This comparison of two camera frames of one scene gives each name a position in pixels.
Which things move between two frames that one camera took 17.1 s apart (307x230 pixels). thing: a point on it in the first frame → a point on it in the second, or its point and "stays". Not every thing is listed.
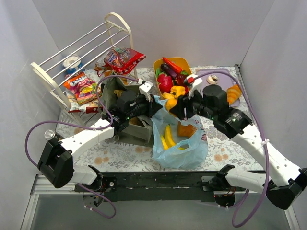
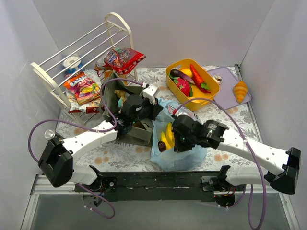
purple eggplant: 167,69 → 175,73
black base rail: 174,186 stays
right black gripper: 183,107 → 177,133
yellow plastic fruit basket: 183,63 → 191,83
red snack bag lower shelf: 122,59 stays
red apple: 179,79 → 161,146
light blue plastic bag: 188,153 stays
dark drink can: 49,134 stays
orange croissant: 233,93 → 240,89
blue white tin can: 73,64 stays
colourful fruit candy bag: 85,90 stays
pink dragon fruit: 165,82 → 183,86
